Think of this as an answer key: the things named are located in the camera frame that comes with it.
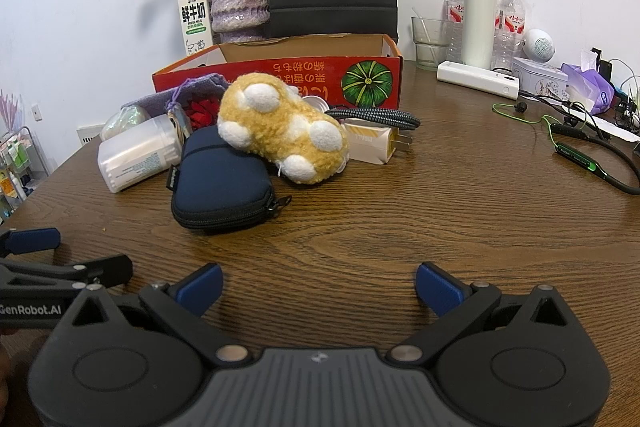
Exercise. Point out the white charger plug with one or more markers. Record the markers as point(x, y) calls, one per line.
point(367, 142)

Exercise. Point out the navy zip pouch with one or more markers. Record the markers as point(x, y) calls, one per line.
point(220, 182)

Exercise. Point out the yellow white-spotted plush toy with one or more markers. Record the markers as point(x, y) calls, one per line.
point(280, 132)

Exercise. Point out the small silver can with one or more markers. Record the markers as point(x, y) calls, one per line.
point(316, 104)

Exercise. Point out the clear red-label water bottle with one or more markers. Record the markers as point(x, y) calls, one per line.
point(454, 17)
point(510, 27)

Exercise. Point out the clear glass cup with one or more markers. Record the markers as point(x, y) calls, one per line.
point(430, 52)

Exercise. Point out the clear cotton swab container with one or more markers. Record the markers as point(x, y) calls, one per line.
point(135, 154)

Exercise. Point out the red cardboard box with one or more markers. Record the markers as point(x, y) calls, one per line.
point(300, 77)

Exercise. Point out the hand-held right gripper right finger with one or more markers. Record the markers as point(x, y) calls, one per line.
point(440, 289)

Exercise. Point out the white round speaker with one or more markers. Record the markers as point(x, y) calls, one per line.
point(539, 44)

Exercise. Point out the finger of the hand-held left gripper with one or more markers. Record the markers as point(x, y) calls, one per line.
point(107, 271)
point(32, 240)

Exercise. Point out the iridescent plastic bag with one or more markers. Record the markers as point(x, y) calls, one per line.
point(122, 119)

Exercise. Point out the white power bank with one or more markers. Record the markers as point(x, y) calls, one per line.
point(475, 78)

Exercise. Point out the black adapter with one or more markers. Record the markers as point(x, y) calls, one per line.
point(605, 69)

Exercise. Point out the white wall outlet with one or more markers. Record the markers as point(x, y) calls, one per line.
point(36, 111)

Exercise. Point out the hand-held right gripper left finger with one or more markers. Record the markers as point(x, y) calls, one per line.
point(200, 289)

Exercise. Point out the white green milk carton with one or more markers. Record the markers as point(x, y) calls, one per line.
point(194, 17)

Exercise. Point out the black green neckband earphones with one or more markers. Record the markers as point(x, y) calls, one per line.
point(575, 152)

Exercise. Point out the white thermos grey lid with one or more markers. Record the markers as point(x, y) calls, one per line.
point(477, 22)

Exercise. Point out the purple tissue pack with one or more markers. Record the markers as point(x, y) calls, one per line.
point(585, 82)

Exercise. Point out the white paper sheet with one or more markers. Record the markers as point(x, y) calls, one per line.
point(617, 128)

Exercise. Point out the purple mottled vase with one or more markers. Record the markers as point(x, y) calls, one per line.
point(237, 2)

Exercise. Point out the white printed tin box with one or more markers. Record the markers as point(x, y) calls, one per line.
point(540, 77)

